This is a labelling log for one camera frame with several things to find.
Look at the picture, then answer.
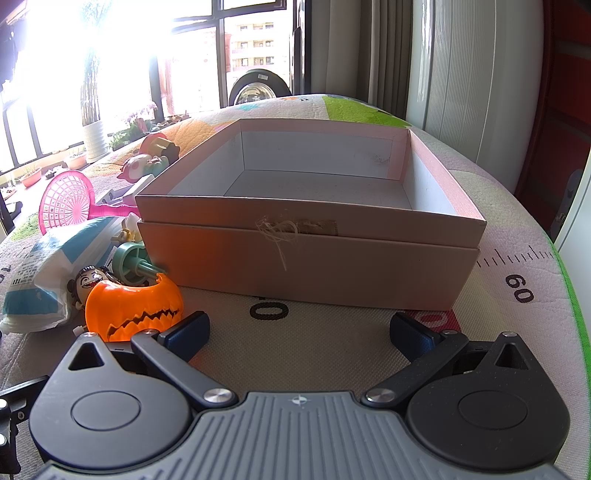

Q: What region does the orange pumpkin toy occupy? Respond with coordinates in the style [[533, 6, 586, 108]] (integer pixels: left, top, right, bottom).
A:
[[85, 273, 184, 342]]

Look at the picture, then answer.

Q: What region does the green hand crank toy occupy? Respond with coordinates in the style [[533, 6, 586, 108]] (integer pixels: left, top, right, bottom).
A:
[[111, 242, 164, 286]]

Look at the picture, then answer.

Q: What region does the wind-up boy figure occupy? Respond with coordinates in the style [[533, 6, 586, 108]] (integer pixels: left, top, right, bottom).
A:
[[66, 265, 112, 310]]

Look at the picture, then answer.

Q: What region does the blue white tissue pack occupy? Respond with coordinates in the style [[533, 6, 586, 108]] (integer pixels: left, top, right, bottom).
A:
[[1, 217, 121, 334]]

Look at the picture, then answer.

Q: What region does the pink plastic basket scoop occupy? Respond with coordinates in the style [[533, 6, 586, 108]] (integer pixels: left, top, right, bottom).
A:
[[37, 170, 139, 235]]

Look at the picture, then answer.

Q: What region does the pink bird toy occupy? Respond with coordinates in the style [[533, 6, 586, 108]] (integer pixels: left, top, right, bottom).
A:
[[117, 154, 170, 183]]

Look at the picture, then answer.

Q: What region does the white star toy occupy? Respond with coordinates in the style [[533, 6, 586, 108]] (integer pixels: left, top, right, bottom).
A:
[[120, 213, 142, 243]]

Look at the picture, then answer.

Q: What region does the white battery charger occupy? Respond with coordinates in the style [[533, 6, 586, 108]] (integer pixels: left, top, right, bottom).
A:
[[95, 174, 154, 206]]

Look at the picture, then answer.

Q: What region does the colourful play mat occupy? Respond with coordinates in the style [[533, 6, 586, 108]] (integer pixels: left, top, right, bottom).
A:
[[0, 94, 591, 480]]

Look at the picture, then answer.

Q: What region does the pink cardboard box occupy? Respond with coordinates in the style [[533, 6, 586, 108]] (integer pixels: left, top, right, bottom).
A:
[[137, 118, 486, 310]]

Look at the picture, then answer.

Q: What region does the white plant pot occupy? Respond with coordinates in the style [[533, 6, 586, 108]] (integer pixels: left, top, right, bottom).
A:
[[83, 120, 110, 163]]

